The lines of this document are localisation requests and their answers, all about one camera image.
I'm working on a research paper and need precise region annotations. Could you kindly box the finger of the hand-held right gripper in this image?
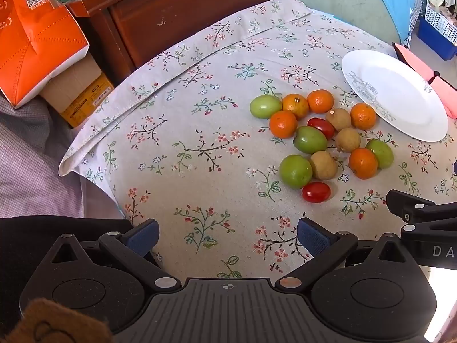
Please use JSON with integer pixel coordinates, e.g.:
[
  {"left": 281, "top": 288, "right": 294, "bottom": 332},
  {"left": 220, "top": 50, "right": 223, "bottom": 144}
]
[{"left": 386, "top": 189, "right": 457, "bottom": 241}]

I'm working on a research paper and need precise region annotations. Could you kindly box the white plate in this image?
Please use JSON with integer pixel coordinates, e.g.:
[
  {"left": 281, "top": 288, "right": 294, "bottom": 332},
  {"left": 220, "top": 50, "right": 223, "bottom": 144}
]
[{"left": 341, "top": 49, "right": 449, "bottom": 142}]

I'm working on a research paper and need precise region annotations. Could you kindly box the pale green chair back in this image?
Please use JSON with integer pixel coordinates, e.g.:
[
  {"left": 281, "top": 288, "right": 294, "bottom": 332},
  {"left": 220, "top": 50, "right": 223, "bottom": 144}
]
[{"left": 288, "top": 0, "right": 402, "bottom": 45}]

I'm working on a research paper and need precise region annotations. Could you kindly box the red cherry tomato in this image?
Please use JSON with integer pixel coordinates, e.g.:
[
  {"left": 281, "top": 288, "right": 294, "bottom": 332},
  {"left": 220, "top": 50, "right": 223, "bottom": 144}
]
[
  {"left": 302, "top": 182, "right": 332, "bottom": 204},
  {"left": 307, "top": 118, "right": 335, "bottom": 140}
]

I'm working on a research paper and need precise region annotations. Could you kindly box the blue plastic crate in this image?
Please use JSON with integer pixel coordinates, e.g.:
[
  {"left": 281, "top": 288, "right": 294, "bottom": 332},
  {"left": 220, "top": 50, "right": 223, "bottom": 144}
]
[{"left": 417, "top": 17, "right": 457, "bottom": 61}]

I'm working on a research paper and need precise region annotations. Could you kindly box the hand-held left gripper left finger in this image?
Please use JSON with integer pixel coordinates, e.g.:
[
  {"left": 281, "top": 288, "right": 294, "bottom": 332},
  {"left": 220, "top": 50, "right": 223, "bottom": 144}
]
[{"left": 45, "top": 219, "right": 182, "bottom": 292}]

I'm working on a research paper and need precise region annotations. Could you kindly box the pink cloth pouch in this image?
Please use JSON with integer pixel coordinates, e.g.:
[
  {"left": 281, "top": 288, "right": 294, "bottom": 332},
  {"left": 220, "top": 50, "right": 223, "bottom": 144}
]
[{"left": 392, "top": 42, "right": 457, "bottom": 119}]

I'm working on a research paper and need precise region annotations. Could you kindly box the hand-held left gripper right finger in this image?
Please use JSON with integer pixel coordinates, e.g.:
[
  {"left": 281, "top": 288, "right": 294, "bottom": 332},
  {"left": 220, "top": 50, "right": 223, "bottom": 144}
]
[{"left": 274, "top": 217, "right": 411, "bottom": 291}]

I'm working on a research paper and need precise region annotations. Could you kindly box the dark wooden cabinet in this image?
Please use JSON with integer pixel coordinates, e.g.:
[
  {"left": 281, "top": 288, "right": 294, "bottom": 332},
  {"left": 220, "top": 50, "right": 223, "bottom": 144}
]
[{"left": 68, "top": 0, "right": 290, "bottom": 86}]

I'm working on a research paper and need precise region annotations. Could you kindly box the brown longan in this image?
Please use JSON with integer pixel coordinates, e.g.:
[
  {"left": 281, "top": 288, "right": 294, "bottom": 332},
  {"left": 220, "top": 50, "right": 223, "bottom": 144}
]
[
  {"left": 335, "top": 127, "right": 361, "bottom": 153},
  {"left": 326, "top": 108, "right": 353, "bottom": 131},
  {"left": 309, "top": 150, "right": 338, "bottom": 180}
]

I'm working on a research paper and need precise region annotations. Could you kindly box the brown plush toy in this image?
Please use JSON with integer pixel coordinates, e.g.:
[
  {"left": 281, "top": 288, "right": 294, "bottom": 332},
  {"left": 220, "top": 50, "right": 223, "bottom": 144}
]
[{"left": 5, "top": 297, "right": 113, "bottom": 343}]

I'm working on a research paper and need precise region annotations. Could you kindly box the floral tablecloth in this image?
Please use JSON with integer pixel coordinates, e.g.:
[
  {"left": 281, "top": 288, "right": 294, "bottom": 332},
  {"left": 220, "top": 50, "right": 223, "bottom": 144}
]
[{"left": 59, "top": 0, "right": 457, "bottom": 279}]

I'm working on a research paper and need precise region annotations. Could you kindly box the orange mandarin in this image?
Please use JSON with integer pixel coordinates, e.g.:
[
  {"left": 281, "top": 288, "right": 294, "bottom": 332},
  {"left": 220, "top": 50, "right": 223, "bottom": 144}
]
[
  {"left": 282, "top": 93, "right": 310, "bottom": 119},
  {"left": 350, "top": 103, "right": 377, "bottom": 131},
  {"left": 307, "top": 89, "right": 335, "bottom": 114},
  {"left": 269, "top": 110, "right": 298, "bottom": 139},
  {"left": 348, "top": 148, "right": 378, "bottom": 180}
]

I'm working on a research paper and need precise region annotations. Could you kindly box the green jujube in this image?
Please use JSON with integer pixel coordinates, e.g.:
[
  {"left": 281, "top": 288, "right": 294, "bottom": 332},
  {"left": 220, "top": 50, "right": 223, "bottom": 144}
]
[
  {"left": 293, "top": 126, "right": 328, "bottom": 154},
  {"left": 279, "top": 154, "right": 314, "bottom": 189},
  {"left": 249, "top": 95, "right": 283, "bottom": 119},
  {"left": 365, "top": 139, "right": 394, "bottom": 169}
]

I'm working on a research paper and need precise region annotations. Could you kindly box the orange tissue pack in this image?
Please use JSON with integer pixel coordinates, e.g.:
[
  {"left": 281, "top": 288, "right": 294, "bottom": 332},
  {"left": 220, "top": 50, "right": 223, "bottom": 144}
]
[{"left": 0, "top": 0, "right": 90, "bottom": 109}]

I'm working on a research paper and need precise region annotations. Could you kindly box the brown cardboard box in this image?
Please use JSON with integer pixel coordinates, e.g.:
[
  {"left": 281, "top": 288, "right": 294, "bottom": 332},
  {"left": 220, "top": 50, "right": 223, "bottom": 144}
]
[{"left": 39, "top": 54, "right": 115, "bottom": 128}]

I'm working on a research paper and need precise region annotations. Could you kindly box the white lattice basket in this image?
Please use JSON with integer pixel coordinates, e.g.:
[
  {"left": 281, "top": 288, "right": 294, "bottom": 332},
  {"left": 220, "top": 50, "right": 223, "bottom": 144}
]
[{"left": 424, "top": 0, "right": 457, "bottom": 46}]

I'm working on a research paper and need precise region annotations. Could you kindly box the checked purple cloth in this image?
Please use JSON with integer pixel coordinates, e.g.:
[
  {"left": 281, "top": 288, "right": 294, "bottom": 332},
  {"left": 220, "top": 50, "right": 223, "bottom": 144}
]
[{"left": 0, "top": 95, "right": 122, "bottom": 219}]

